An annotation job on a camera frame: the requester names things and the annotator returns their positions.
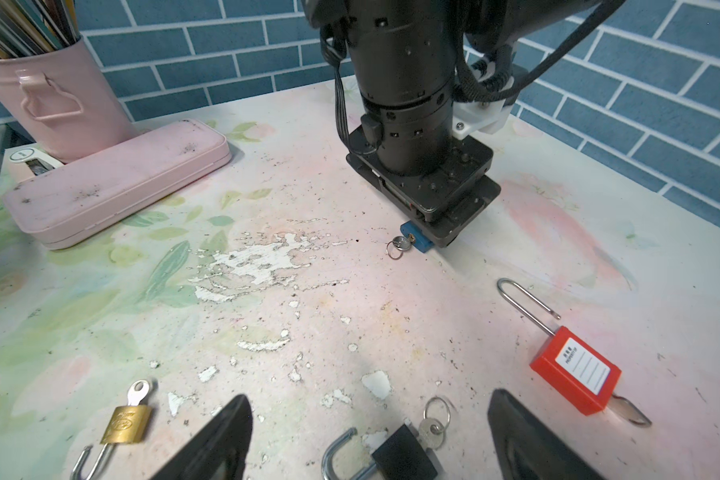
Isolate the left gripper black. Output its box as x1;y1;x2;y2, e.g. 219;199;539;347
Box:
347;125;501;248

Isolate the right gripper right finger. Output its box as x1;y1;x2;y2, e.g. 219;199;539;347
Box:
487;389;603;480

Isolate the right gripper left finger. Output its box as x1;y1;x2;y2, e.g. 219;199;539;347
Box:
152;394;253;480

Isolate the blue padlock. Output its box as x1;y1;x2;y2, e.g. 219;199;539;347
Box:
400;221;434;253

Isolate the silver key of blue padlock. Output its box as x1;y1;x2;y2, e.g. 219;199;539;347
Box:
386;235;412;260

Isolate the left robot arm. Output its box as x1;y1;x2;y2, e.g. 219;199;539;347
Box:
303;1;619;248

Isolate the red padlock with key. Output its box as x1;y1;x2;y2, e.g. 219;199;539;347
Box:
496;278;653;428

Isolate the black padlock with key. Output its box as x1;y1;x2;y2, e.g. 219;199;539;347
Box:
350;395;453;480

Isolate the large brass padlock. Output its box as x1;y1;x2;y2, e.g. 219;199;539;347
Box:
70;379;153;480

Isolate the pink pencil case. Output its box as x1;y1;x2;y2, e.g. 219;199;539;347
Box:
2;119;234;250

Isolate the pink pencil cup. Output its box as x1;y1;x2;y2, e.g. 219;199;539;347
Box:
0;1;138;162

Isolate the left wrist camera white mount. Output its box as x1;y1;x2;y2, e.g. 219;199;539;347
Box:
452;60;515;141

